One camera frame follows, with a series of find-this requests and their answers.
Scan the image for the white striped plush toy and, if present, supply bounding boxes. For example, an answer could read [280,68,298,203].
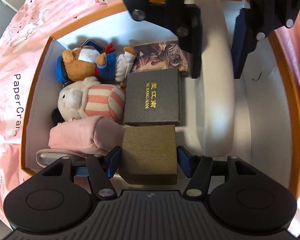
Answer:
[57,76,125,122]

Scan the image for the gold gift box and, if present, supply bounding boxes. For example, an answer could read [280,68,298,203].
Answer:
[119,125,178,185]

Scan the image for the brown sailor plush toy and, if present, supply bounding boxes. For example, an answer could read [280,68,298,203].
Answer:
[56,44,136,83]

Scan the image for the blue framed phone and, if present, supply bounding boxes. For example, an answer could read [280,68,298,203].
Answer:
[81,39,105,54]

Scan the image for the pink fabric pouch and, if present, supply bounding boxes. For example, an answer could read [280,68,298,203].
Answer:
[48,115,125,156]

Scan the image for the dark grey gift box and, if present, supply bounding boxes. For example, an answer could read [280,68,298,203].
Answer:
[123,69,180,126]

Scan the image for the illustrated card pack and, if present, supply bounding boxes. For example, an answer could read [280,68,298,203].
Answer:
[130,40,190,77]

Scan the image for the pink card wallet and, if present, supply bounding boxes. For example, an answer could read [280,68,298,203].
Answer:
[36,148,89,168]

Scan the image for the pink printed duvet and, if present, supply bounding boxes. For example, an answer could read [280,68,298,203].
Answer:
[0,0,300,235]

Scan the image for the orange cardboard storage box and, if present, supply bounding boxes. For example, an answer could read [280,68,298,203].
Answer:
[20,0,300,194]

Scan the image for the white glasses case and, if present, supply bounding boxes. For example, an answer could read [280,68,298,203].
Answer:
[175,0,235,157]

